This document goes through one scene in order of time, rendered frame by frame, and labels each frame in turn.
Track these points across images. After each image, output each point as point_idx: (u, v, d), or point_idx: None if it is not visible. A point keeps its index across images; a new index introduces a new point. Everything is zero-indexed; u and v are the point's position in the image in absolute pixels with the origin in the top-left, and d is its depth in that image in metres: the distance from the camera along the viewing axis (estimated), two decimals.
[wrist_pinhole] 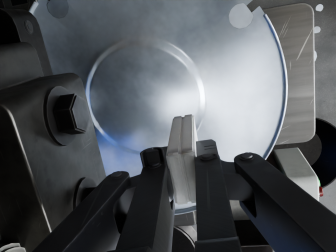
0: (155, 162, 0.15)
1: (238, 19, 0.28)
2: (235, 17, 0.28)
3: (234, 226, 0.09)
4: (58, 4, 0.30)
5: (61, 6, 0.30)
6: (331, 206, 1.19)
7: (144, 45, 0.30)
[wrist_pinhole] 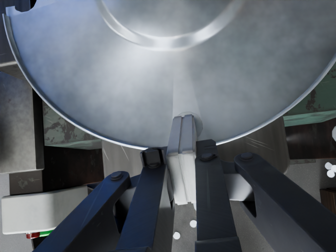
0: (155, 162, 0.15)
1: None
2: None
3: (234, 226, 0.09)
4: None
5: None
6: None
7: None
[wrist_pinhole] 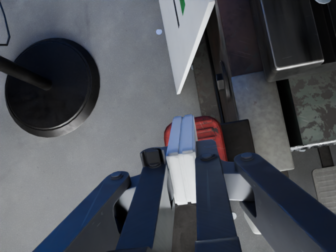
0: (155, 162, 0.15)
1: None
2: None
3: (234, 226, 0.09)
4: None
5: None
6: None
7: None
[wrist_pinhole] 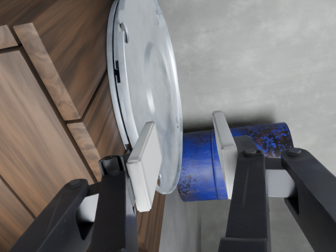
0: (114, 170, 0.15)
1: None
2: None
3: (266, 227, 0.09)
4: None
5: None
6: None
7: (153, 47, 0.40)
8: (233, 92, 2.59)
